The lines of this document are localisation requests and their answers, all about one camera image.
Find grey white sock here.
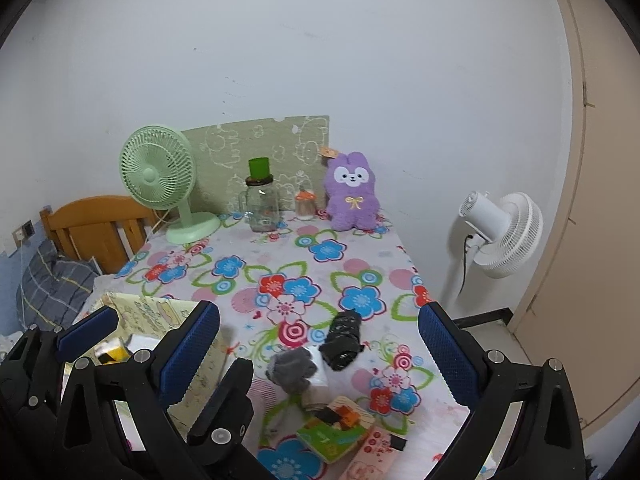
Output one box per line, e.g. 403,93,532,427
266,346,331,411

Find green picture book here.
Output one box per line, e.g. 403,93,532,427
296,396,374,464

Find black sock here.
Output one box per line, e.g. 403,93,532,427
319,310,364,372

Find yellow cartoon box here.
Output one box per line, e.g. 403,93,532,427
93,337,131,365

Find grey plaid pillow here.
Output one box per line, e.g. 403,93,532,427
16,240,100,330

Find yellow fabric storage box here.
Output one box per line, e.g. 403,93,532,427
79,292,229,439

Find beige wardrobe door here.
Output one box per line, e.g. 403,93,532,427
509,0,639,437

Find floral tablecloth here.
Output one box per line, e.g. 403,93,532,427
94,214,468,479

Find green desk fan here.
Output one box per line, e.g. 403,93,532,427
119,125,221,245

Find glass jar with green lid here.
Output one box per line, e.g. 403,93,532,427
239,157,280,233

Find white standing fan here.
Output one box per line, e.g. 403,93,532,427
458,191,544,295

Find green patterned foam mat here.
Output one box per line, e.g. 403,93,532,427
183,115,330,214

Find small jar of cotton swabs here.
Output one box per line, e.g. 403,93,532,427
295,188,317,221

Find purple bunny plush toy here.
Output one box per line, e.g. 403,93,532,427
323,152,380,232

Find wall power socket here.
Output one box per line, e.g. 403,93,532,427
12,220,35,248

